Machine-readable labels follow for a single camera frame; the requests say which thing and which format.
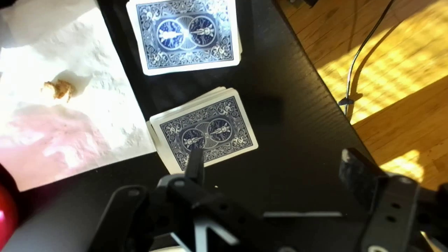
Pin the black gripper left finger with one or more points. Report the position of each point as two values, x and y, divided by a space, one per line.
187 205

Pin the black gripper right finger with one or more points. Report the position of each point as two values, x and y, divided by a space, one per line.
394 211

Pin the small tan snack piece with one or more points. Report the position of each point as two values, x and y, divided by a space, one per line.
58 89

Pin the pink plastic bowl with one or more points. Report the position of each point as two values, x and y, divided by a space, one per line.
6 215

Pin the large white paper napkin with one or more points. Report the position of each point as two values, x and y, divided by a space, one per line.
71 47

